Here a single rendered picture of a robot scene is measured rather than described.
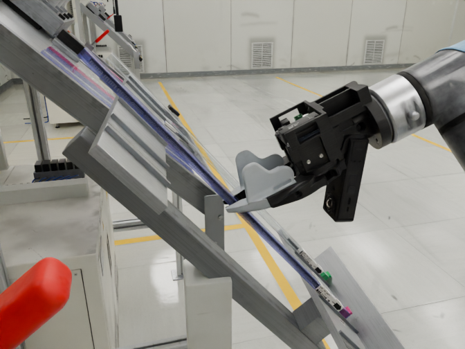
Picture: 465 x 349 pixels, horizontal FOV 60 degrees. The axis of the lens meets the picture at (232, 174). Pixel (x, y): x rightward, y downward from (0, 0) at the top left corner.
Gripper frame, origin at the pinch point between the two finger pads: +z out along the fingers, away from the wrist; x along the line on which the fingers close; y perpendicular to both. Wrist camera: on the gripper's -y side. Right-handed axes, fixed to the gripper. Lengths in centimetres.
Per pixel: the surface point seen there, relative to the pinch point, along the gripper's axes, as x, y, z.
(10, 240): -52, -7, 58
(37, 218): -63, -9, 54
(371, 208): -165, -134, -64
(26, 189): -74, -3, 57
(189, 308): 3.0, -8.5, 11.5
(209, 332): 3.0, -13.4, 11.0
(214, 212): -40.8, -20.8, 7.7
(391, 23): -756, -198, -402
